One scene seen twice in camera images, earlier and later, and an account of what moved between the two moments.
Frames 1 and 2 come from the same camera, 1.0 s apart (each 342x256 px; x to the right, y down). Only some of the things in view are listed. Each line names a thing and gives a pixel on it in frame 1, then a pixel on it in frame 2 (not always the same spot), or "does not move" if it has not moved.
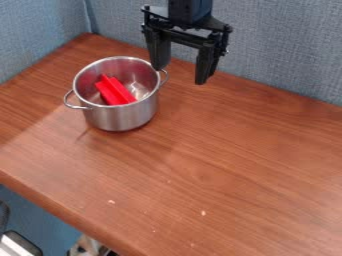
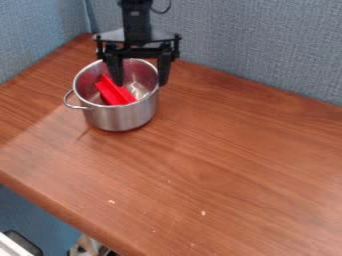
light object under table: [86, 246] does not move
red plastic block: [114, 92] does not move
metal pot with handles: [139, 77] does not move
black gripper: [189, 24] -> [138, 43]
